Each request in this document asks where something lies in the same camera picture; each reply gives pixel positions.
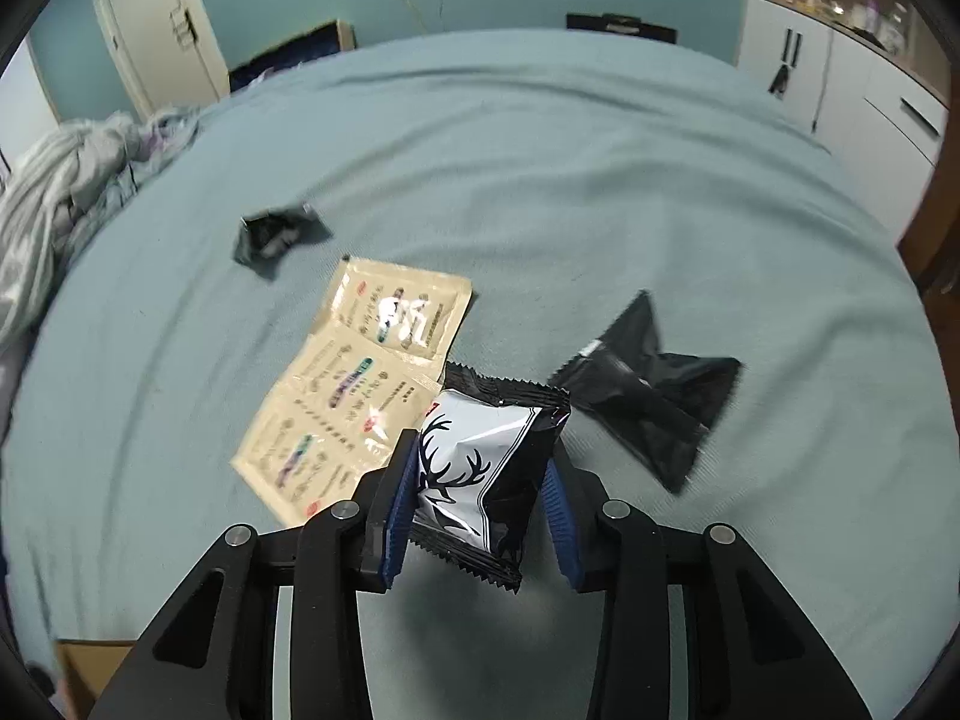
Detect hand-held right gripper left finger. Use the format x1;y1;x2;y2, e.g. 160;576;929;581
90;431;419;720

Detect dark framed board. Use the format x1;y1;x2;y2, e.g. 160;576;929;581
227;19;357;91

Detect deer print snack packet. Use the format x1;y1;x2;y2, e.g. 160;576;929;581
407;360;572;595

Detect cluster of small bottles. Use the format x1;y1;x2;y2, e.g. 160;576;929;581
784;0;920;53

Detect crumpled black snack packet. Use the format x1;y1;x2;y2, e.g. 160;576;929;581
231;201;335;282

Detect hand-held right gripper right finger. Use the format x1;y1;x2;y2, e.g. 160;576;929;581
544;457;875;720

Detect black hanging strap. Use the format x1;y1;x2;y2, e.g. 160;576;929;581
769;28;800;95

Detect beige sachet strip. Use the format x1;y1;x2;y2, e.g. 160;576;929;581
229;255;475;530

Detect white door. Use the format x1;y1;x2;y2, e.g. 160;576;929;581
86;0;230;125

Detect heap of grey clothes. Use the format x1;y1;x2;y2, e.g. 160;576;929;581
0;106;202;346

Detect white cabinet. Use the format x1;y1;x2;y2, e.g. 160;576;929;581
733;0;952;166

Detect black bag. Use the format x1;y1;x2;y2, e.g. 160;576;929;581
566;12;678;44

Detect teal bed sheet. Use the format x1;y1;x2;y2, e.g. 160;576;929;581
0;28;946;720

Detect brown cardboard box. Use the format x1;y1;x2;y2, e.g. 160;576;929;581
52;637;140;720

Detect brown wooden chair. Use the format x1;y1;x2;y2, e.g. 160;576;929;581
896;142;960;301

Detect black bow-shaped snack packet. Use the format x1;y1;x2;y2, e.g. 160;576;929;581
547;291;743;496

